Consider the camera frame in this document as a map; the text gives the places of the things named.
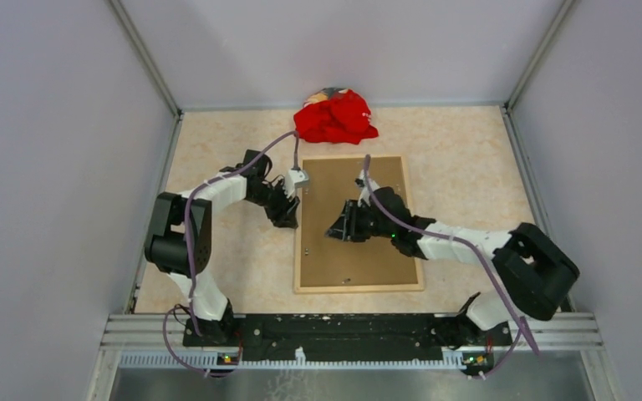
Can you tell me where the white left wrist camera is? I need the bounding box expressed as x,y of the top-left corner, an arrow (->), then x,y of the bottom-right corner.
283,168 -> 309,200

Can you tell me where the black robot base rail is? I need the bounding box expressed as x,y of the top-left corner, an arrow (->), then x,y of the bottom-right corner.
182,313 -> 512,362

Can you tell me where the brown cardboard backing board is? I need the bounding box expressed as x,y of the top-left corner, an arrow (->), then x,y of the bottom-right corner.
299,157 -> 420,289

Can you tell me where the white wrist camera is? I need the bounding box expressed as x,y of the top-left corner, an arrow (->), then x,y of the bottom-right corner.
355,170 -> 380,206
283,168 -> 309,200

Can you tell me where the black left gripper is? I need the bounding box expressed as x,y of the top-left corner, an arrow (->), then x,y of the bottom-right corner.
247,178 -> 300,229

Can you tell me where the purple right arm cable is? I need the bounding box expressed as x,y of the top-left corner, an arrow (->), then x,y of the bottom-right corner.
362,154 -> 543,380

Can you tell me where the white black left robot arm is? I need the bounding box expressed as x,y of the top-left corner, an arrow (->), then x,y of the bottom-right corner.
144,150 -> 308,346

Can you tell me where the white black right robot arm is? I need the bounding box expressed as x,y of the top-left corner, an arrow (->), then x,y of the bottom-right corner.
325,187 -> 580,344

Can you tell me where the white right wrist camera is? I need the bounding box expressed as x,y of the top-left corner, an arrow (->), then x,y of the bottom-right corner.
355,170 -> 380,206

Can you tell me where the light wooden picture frame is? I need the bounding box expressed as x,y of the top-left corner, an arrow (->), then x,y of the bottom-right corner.
293,155 -> 425,295

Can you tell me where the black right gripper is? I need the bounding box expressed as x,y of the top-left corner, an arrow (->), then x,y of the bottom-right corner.
325,199 -> 395,242

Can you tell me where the red crumpled cloth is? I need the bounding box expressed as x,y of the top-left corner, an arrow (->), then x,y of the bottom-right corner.
293,87 -> 379,145

